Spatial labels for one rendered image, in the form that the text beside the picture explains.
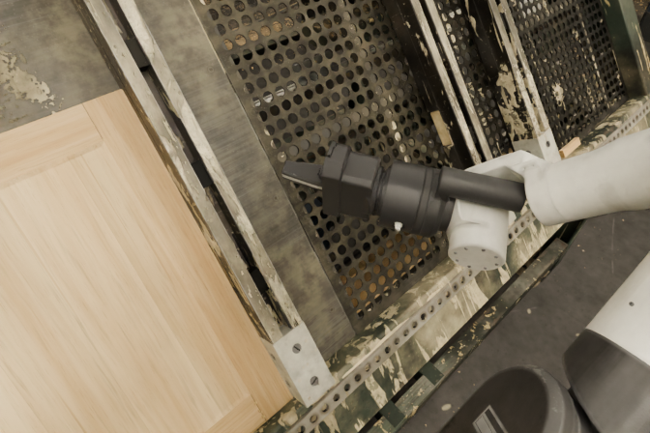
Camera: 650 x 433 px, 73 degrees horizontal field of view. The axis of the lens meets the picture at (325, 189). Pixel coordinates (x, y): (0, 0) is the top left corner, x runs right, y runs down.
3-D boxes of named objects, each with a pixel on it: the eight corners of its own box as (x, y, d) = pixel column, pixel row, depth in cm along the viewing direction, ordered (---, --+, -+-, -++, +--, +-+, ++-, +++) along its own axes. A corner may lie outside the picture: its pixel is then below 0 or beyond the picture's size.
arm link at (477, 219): (416, 189, 62) (498, 208, 60) (402, 256, 57) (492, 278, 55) (431, 138, 53) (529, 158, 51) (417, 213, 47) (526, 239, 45)
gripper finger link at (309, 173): (287, 159, 60) (331, 169, 59) (280, 178, 58) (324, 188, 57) (286, 153, 58) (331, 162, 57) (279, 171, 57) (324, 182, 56)
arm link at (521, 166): (478, 196, 61) (576, 166, 51) (472, 253, 57) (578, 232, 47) (449, 172, 59) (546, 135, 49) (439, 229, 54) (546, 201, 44)
